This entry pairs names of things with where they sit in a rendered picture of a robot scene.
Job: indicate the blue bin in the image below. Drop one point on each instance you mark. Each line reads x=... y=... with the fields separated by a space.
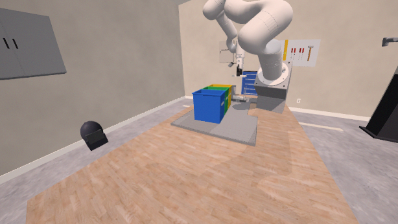
x=209 y=107

